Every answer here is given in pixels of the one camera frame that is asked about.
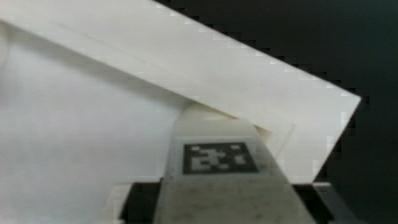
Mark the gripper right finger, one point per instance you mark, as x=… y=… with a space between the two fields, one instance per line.
x=326 y=204

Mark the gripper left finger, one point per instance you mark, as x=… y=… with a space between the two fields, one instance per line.
x=131 y=204

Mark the white table leg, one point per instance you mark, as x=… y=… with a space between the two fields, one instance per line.
x=225 y=187

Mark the white square table top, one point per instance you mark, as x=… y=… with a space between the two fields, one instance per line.
x=110 y=64

